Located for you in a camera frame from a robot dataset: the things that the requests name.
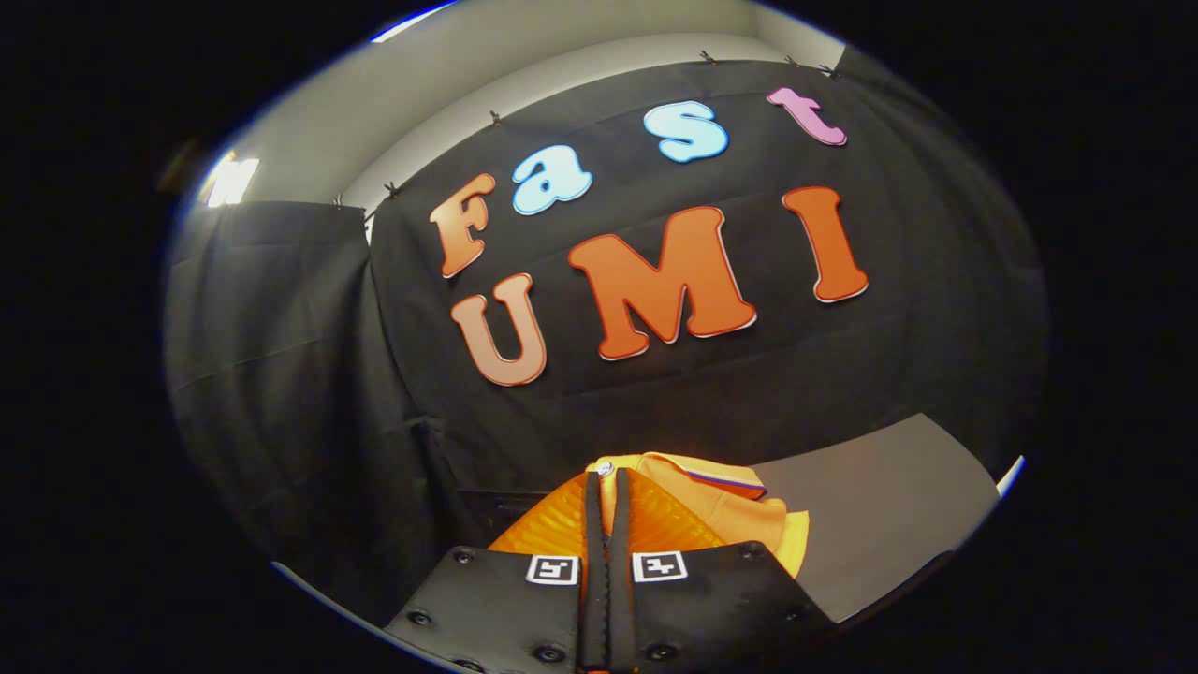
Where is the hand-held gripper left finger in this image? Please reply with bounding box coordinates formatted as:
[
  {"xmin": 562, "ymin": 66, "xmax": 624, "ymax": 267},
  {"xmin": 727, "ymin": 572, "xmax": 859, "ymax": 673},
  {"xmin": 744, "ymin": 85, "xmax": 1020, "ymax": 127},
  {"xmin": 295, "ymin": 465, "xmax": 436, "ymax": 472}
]
[{"xmin": 382, "ymin": 471, "xmax": 609, "ymax": 674}]

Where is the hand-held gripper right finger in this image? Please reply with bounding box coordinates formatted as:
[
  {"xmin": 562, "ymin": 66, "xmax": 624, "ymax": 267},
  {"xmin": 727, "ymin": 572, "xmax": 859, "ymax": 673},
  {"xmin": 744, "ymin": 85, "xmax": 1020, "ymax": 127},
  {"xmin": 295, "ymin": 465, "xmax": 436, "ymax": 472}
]
[{"xmin": 606, "ymin": 465, "xmax": 836, "ymax": 674}]

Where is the yellow polo shirt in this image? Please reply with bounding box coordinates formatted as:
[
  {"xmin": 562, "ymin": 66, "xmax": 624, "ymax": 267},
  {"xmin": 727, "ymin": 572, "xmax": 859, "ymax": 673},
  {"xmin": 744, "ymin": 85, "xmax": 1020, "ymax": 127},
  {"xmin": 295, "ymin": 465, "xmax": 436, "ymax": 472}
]
[{"xmin": 587, "ymin": 452, "xmax": 811, "ymax": 579}]

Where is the black backdrop cloth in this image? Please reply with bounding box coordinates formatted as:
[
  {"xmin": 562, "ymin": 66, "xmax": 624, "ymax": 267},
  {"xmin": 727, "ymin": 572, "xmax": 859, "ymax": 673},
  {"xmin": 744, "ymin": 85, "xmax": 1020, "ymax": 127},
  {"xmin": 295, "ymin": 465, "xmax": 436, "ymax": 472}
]
[{"xmin": 164, "ymin": 42, "xmax": 1049, "ymax": 628}]

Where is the wide ceiling light panel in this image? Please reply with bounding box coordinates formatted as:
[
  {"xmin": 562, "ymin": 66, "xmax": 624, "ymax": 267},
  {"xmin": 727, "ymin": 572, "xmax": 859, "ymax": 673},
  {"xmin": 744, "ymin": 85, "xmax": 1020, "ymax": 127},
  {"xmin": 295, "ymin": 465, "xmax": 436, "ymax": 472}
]
[{"xmin": 370, "ymin": 0, "xmax": 461, "ymax": 44}]

